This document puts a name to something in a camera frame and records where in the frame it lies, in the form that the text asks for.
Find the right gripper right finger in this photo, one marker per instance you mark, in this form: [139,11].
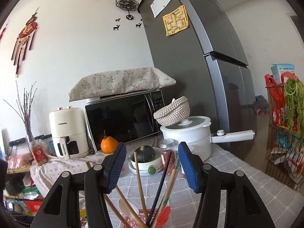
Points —
[244,207]

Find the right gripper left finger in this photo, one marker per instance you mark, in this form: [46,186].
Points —
[60,207]

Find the black chopstick gold band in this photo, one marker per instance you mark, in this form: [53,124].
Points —
[152,210]

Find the long wooden chopstick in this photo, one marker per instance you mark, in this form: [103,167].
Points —
[129,208]

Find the floral cloth cover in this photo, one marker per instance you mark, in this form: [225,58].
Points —
[44,176]

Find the red label snack jar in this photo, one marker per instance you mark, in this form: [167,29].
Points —
[37,152]

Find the white plastic spoon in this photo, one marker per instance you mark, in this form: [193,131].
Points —
[125,210]

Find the bamboo chopstick pair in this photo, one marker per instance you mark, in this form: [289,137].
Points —
[167,194]

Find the large orange tangerine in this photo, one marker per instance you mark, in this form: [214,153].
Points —
[108,144]

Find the wooden chopstick in basket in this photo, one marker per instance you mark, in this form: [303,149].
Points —
[140,188]

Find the white air fryer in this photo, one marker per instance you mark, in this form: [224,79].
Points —
[69,133]

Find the grey checked tablecloth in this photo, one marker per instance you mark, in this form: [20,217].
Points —
[223,191]

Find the white electric cooking pot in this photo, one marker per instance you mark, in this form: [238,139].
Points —
[195,131]

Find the tall jar red snacks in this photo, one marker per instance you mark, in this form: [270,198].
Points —
[167,148]

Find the white ceramic bowl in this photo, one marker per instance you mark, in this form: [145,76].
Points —
[149,168]

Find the dark green squash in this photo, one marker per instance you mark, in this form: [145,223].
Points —
[145,154]

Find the dried branch vase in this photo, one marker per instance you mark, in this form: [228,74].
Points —
[24,107]

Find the black microwave oven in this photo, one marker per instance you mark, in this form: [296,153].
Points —
[125,118]

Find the green vegetables bunch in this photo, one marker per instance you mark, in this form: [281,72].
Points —
[293,96]

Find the floral microwave top cover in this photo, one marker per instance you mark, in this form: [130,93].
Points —
[119,82]

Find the red Chinese knot decoration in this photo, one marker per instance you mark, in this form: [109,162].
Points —
[24,42]

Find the dark grey refrigerator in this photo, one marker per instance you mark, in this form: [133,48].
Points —
[207,61]

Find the yellow fridge magnet sheet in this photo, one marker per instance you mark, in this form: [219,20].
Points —
[176,21]

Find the white paper on fridge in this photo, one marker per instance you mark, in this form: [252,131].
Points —
[157,6]

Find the black wire storage rack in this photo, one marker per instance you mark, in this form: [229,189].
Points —
[284,143]

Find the woven rope basket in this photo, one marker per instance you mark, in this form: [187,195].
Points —
[174,112]

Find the black deer wall clock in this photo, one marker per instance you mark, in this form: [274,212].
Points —
[128,6]

